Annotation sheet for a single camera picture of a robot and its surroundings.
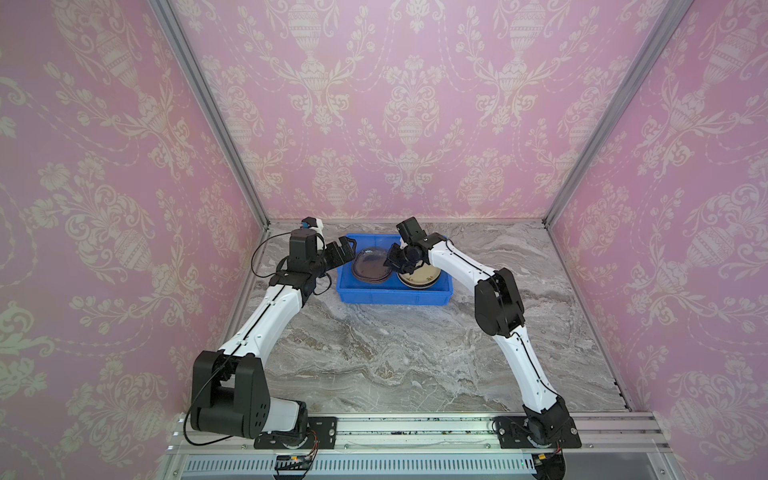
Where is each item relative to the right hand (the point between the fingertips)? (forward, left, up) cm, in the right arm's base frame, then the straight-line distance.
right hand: (385, 263), depth 100 cm
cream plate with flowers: (-4, -12, -3) cm, 13 cm away
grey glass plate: (+3, +6, -5) cm, 8 cm away
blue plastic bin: (-10, +11, +1) cm, 15 cm away
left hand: (-5, +11, +16) cm, 20 cm away
